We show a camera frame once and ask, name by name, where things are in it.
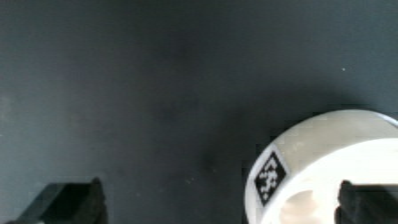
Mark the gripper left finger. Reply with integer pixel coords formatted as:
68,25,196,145
11,178,109,224

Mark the white round stool seat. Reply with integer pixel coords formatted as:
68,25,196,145
244,110,398,224

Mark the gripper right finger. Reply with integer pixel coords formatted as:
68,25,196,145
334,180,398,224

